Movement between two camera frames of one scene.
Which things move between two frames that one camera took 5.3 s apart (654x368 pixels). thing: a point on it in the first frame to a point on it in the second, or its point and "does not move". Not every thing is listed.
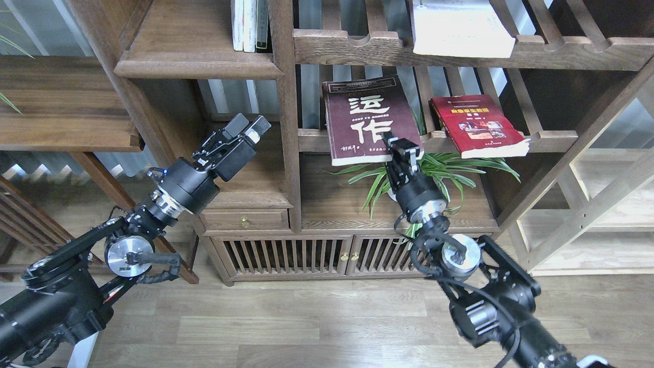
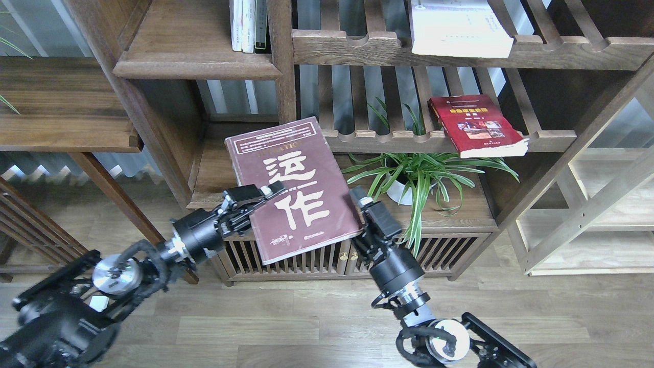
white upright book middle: (249, 26) does not move
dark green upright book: (261, 24) does not move
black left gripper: (226, 156) to (234, 219)
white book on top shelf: (466, 28) does not move
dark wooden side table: (69, 104) does not move
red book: (476, 128) does not move
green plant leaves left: (3, 39) does not move
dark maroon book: (359, 111) to (315, 210)
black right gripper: (402, 161) to (378, 227)
